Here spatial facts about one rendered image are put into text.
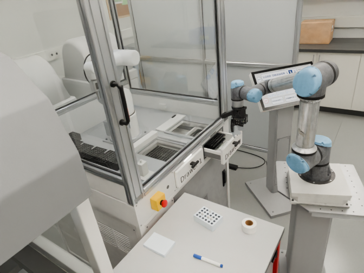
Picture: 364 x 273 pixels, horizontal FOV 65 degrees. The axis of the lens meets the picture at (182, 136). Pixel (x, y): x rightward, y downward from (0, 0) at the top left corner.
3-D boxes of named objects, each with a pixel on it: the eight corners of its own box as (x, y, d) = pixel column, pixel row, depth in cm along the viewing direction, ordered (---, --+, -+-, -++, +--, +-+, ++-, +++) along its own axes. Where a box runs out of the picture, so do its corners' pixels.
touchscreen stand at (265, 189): (317, 205, 250) (335, 97, 201) (271, 219, 242) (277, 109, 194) (285, 174, 293) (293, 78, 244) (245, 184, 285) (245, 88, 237)
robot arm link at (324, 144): (334, 158, 151) (337, 136, 145) (319, 169, 145) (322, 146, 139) (313, 150, 161) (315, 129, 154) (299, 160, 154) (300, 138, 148)
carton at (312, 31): (333, 39, 405) (336, 18, 391) (329, 44, 382) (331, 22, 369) (303, 39, 427) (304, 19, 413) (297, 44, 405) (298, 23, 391)
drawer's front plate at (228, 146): (242, 143, 198) (242, 129, 192) (223, 165, 177) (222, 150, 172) (239, 143, 198) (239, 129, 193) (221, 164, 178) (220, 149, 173)
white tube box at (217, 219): (222, 221, 144) (222, 216, 142) (212, 232, 139) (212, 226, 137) (204, 211, 152) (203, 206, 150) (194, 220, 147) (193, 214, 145)
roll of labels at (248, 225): (259, 230, 137) (259, 224, 135) (247, 236, 134) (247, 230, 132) (250, 221, 142) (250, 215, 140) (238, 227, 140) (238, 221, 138)
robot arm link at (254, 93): (267, 85, 154) (252, 82, 163) (253, 91, 149) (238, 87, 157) (267, 99, 158) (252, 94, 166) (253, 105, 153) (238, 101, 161)
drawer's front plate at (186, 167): (203, 162, 182) (202, 148, 177) (179, 188, 162) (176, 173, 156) (201, 162, 183) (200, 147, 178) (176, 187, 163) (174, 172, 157)
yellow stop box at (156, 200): (167, 203, 148) (166, 193, 145) (159, 212, 143) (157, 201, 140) (160, 200, 151) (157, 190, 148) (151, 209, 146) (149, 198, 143)
